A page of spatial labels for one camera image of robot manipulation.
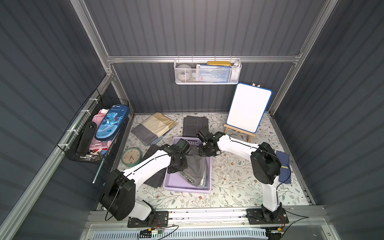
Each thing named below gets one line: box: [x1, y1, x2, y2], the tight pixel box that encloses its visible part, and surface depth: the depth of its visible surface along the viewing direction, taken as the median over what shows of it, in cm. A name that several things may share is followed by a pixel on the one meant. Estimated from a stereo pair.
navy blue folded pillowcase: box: [276, 150, 291, 184], surface depth 91 cm
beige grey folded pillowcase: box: [131, 112, 178, 147], surface depth 110 cm
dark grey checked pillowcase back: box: [182, 115, 209, 137], surface depth 114 cm
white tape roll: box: [176, 64, 193, 81], surface depth 88 cm
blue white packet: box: [196, 64, 232, 84], surface depth 88 cm
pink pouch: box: [89, 108, 113, 156], surface depth 68 cm
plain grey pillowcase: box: [178, 144, 207, 187], surface depth 88 cm
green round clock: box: [121, 147, 142, 168], surface depth 96 cm
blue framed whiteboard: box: [226, 82, 273, 134], surface depth 92 cm
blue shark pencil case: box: [94, 104, 129, 141], surface depth 69 cm
